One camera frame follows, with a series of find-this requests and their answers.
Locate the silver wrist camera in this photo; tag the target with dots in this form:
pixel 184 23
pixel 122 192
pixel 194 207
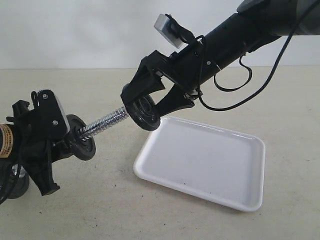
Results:
pixel 168 27
pixel 63 114

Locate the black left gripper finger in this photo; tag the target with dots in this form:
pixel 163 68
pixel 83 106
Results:
pixel 60 150

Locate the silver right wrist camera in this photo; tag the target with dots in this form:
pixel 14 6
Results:
pixel 168 27

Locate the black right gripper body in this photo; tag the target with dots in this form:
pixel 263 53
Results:
pixel 197 62

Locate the white rectangular plastic tray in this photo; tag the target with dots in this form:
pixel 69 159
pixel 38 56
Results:
pixel 219 165

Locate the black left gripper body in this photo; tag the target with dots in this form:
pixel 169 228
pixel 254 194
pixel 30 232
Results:
pixel 45 116

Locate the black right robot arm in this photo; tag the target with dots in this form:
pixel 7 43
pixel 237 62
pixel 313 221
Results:
pixel 165 84

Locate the black weight plate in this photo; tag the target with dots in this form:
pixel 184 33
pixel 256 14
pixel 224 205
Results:
pixel 82 149
pixel 145 115

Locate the chrome dumbbell bar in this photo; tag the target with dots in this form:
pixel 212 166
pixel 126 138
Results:
pixel 105 122

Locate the black weight plate far end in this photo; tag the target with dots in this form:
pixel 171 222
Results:
pixel 20 187

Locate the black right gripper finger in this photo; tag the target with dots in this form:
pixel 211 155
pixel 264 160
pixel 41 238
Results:
pixel 173 101
pixel 144 82

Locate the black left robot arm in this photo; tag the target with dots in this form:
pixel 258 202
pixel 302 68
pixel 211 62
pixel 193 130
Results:
pixel 6 146

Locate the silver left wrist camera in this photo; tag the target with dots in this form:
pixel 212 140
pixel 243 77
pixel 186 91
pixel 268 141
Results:
pixel 63 114

